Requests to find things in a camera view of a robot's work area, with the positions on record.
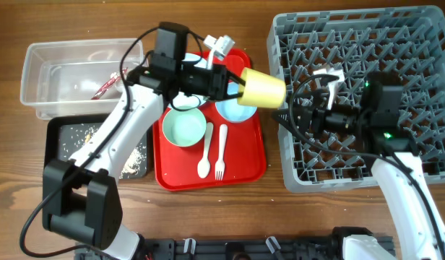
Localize white plastic fork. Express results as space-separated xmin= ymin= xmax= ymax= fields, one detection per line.
xmin=215 ymin=124 xmax=228 ymax=181

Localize clear plastic waste bin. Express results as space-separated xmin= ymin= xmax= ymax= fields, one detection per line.
xmin=20 ymin=38 xmax=144 ymax=120

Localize black food waste tray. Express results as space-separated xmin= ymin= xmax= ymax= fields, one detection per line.
xmin=43 ymin=113 xmax=152 ymax=179

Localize grey dishwasher rack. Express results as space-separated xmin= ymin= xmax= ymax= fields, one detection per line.
xmin=267 ymin=6 xmax=445 ymax=193

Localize white plastic spoon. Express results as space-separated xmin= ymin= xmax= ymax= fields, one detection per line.
xmin=197 ymin=122 xmax=214 ymax=178

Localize red serving tray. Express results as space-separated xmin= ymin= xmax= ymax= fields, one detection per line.
xmin=149 ymin=48 xmax=267 ymax=192

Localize red ketchup packet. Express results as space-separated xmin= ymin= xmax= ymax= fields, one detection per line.
xmin=91 ymin=67 xmax=128 ymax=100

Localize white napkin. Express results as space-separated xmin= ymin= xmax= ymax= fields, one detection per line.
xmin=114 ymin=78 xmax=124 ymax=92

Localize mint green bowl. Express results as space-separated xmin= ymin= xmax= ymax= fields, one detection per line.
xmin=162 ymin=108 xmax=207 ymax=147

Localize light blue plate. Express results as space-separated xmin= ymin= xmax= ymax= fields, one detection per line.
xmin=173 ymin=53 xmax=207 ymax=109

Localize rice and food scraps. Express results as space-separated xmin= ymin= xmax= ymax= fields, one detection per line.
xmin=56 ymin=123 xmax=147 ymax=179

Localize yellow plastic cup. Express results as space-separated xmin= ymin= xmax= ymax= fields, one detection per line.
xmin=237 ymin=67 xmax=286 ymax=108

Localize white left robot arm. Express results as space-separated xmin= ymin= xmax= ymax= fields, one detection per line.
xmin=40 ymin=63 xmax=247 ymax=259

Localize light blue bowl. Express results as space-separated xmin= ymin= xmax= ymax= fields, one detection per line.
xmin=215 ymin=99 xmax=257 ymax=123

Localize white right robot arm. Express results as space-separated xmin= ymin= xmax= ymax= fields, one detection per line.
xmin=254 ymin=72 xmax=445 ymax=259

